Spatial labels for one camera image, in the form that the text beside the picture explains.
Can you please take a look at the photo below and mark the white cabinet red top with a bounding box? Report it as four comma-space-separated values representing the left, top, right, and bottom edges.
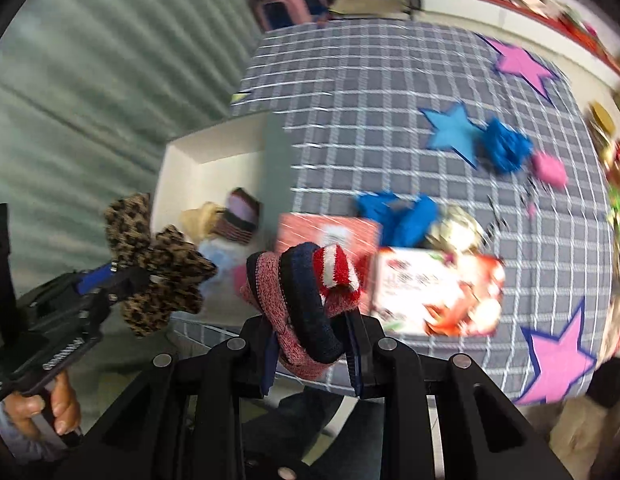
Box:
422, 0, 620, 81

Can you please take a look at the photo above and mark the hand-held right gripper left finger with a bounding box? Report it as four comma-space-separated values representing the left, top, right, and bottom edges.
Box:
54, 317, 291, 480

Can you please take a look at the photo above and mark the person's left hand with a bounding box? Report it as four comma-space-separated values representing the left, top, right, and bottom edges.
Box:
2, 372, 83, 448

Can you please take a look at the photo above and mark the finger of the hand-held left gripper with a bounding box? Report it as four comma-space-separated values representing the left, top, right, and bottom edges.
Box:
72, 264, 153, 311

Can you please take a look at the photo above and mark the pink plastic stool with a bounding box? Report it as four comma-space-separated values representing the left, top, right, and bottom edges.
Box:
252, 0, 331, 33

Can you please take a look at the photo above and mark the pink rectangular sponge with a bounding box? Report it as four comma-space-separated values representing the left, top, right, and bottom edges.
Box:
532, 150, 569, 190

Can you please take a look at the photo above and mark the beige fabric cushion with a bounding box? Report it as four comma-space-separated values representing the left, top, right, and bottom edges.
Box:
535, 360, 620, 480

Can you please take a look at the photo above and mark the blue plastic shoe cover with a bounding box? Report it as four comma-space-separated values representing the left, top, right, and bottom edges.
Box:
356, 190, 439, 248

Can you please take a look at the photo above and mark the blue fuzzy cloth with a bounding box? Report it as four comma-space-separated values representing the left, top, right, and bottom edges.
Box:
477, 117, 535, 175

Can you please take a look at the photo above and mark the green curtain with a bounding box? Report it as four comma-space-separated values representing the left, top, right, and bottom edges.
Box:
0, 0, 271, 301

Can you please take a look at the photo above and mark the white grey storage box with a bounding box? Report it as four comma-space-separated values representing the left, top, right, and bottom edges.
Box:
150, 115, 298, 331

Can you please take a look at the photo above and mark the leopard print scrunchie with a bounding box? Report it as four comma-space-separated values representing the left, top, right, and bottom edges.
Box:
104, 192, 218, 338

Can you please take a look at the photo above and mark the grey checkered star tablecloth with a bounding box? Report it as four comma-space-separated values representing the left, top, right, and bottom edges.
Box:
230, 17, 616, 406

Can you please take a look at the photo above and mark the beige fabric scrunchie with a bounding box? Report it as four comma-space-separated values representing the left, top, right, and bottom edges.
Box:
179, 202, 225, 246

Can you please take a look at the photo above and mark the red cardboard box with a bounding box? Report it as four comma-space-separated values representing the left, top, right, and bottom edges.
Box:
275, 212, 383, 286

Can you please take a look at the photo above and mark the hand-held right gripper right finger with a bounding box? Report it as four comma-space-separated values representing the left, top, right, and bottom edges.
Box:
342, 310, 573, 480

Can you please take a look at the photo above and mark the cream polka dot scrunchie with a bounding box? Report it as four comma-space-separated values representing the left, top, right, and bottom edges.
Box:
425, 205, 486, 253

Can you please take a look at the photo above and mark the light blue fluffy scrunchie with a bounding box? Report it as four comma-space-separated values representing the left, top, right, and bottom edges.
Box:
197, 240, 245, 293

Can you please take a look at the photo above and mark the jar with gold lid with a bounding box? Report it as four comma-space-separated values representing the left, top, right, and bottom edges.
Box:
587, 102, 616, 136

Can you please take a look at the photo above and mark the fox print tissue box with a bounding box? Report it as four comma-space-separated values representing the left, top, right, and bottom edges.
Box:
371, 246, 506, 338

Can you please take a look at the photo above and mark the purple brown knitted pouch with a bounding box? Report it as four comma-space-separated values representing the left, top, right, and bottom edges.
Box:
210, 187, 263, 246

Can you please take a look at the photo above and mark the red navy striped sock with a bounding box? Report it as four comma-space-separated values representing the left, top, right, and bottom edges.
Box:
238, 242, 361, 381

